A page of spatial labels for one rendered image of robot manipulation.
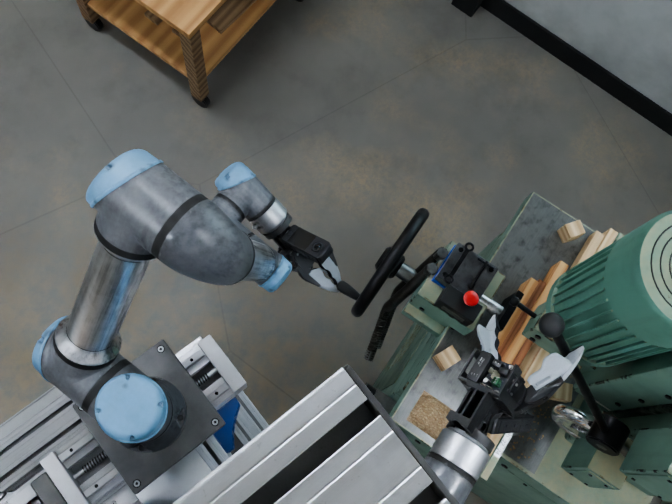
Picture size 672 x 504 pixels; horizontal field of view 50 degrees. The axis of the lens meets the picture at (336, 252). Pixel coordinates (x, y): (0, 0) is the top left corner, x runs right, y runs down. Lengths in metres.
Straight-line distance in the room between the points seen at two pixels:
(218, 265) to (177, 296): 1.37
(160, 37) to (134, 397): 1.54
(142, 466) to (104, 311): 0.43
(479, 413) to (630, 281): 0.26
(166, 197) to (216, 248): 0.10
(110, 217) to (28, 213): 1.52
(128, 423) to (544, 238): 0.94
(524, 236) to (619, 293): 0.61
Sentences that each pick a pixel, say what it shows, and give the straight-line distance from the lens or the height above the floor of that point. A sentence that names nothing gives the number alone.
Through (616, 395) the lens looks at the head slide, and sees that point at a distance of 1.38.
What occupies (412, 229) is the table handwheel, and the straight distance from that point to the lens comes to 1.50.
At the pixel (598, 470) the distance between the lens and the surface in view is 1.40.
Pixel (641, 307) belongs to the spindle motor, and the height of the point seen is 1.48.
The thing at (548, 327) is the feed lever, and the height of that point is 1.42.
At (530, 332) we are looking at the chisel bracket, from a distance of 1.42.
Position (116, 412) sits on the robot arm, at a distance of 1.33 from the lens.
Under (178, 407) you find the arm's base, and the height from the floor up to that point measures 0.87.
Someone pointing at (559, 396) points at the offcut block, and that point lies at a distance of 1.65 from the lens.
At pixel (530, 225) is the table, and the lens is 1.63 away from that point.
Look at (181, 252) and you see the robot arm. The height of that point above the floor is 1.36.
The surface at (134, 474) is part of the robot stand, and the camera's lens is 1.55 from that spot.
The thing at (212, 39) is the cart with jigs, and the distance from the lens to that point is 2.57.
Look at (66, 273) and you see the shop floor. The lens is 2.51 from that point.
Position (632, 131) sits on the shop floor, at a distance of 2.95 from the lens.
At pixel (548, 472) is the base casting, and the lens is 1.66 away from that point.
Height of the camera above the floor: 2.35
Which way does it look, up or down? 73 degrees down
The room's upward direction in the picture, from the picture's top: 20 degrees clockwise
